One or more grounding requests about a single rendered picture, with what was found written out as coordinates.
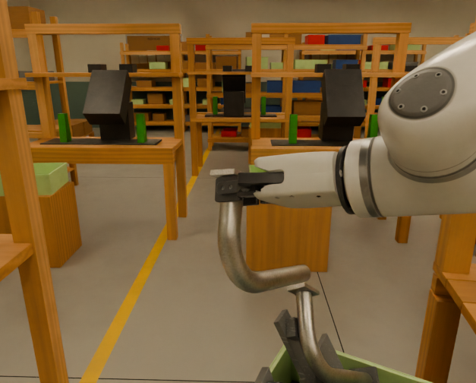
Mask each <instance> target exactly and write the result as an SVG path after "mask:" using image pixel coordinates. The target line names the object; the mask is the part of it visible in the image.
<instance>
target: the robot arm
mask: <svg viewBox="0 0 476 383"><path fill-rule="evenodd" d="M377 123H378V126H379V130H380V134H381V136H377V137H372V138H363V139H358V140H353V141H351V142H350V143H349V145H347V146H343V147H341V148H340V149H339V152H335V151H321V152H306V153H296V154H283V155H275V156H268V157H258V158H257V159H256V160H255V161H254V163H255V164H254V166H255V167H257V168H260V169H263V170H265V171H267V172H263V173H238V175H236V176H226V177H219V178H217V179H216V188H215V201H216V202H228V201H242V198H244V200H243V206H251V205H259V200H260V203H261V204H276V205H279V206H283V207H290V208H314V207H334V206H342V207H343V209H344V210H345V212H346V213H348V214H356V216H358V217H360V218H371V217H372V218H378V217H404V216H422V215H440V214H475V213H476V31H475V32H473V33H471V34H470V35H468V36H466V37H464V38H463V39H461V40H459V41H458V42H456V43H454V44H452V45H451V46H449V47H447V48H446V49H444V50H443V51H441V52H439V53H438V54H436V55H435V56H433V57H431V58H430V59H428V60H427V61H425V62H424V63H422V64H421V65H419V66H418V67H416V68H415V69H414V70H412V71H410V72H409V73H408V74H407V75H406V76H404V77H403V78H402V79H400V80H399V81H398V82H397V83H396V84H395V85H393V87H392V88H391V89H390V90H389V91H388V92H387V93H386V95H385V96H384V98H383V100H382V102H381V104H380V106H379V109H378V114H377Z"/></svg>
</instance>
